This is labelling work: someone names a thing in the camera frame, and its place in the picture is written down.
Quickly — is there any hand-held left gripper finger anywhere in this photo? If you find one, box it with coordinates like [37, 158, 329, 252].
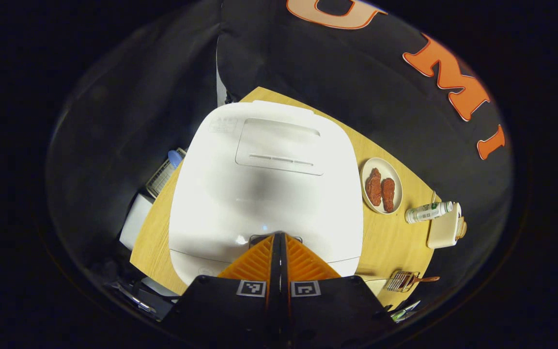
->
[279, 233, 396, 342]
[162, 233, 280, 342]

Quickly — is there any white rice cooker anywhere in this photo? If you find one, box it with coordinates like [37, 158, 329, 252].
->
[169, 100, 364, 287]

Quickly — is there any metal chopstick holder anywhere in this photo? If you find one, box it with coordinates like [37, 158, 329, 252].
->
[386, 270, 420, 293]

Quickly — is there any red meat piece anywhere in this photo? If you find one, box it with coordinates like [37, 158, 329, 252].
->
[365, 168, 383, 207]
[381, 177, 396, 213]

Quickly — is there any white oval plate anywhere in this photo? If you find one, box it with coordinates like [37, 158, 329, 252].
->
[359, 157, 403, 215]

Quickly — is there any white box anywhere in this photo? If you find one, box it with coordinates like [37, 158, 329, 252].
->
[119, 192, 155, 251]

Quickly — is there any white labelled drink bottle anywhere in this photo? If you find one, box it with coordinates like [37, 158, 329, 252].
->
[404, 201, 454, 224]

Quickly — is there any white toaster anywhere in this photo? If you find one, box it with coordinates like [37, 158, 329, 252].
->
[427, 203, 464, 250]

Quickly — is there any black backdrop cloth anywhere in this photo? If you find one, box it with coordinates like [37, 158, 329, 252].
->
[46, 0, 515, 313]

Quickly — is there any white wire basket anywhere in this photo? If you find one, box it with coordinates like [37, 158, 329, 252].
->
[145, 147, 187, 199]

